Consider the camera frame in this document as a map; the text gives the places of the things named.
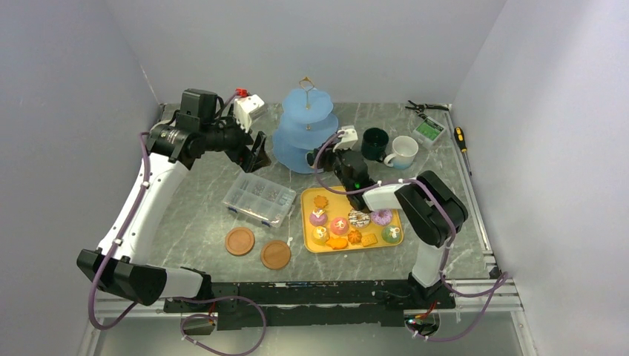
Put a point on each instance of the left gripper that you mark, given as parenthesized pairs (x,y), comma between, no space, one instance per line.
(250,160)

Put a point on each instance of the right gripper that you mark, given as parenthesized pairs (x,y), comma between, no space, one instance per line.
(324,156)

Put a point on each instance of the purple donut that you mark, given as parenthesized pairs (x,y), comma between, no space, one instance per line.
(381,217)

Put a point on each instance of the purple cupcake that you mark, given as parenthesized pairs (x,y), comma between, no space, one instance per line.
(318,217)

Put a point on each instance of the blue three-tier cake stand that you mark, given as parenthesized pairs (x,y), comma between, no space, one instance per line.
(306,122)

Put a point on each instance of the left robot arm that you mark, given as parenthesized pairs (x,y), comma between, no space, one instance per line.
(119,265)

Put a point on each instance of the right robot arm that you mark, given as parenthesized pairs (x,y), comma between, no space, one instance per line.
(433,210)

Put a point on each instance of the dark green mug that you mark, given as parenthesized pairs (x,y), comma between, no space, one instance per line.
(374,143)

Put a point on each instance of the flower shaped orange cookie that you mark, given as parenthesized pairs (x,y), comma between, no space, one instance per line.
(320,202)

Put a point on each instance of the white chocolate drizzle donut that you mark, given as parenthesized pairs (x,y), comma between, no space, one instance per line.
(358,219)

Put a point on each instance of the yellow serving tray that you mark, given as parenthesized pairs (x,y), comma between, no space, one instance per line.
(338,206)

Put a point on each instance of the white mug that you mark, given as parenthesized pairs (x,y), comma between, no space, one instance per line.
(403,152)

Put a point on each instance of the square yellow cracker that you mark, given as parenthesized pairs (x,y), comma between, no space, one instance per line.
(368,240)

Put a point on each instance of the yellow cupcake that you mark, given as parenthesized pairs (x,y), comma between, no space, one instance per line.
(320,235)

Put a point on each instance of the green cupcake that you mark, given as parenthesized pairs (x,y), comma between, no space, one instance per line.
(392,234)

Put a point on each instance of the green label plastic box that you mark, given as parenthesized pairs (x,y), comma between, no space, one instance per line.
(428,132)

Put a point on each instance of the black pliers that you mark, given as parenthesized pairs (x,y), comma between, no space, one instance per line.
(423,107)

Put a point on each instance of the clear plastic screw box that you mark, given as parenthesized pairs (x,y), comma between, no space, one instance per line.
(260,199)

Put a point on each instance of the yellow black screwdriver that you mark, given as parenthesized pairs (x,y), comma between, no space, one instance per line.
(460,141)

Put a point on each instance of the brown round coaster right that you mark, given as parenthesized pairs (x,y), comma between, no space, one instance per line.
(275,254)

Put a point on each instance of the brown round coaster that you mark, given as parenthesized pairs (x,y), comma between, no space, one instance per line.
(239,241)
(275,254)

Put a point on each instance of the brown round coaster left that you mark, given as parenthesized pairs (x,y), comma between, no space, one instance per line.
(239,241)

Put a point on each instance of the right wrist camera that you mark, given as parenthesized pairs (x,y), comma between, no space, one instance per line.
(347,136)

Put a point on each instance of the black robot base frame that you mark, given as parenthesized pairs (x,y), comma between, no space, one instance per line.
(256,315)

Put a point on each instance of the aluminium rail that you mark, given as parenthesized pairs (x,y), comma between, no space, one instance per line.
(469,296)

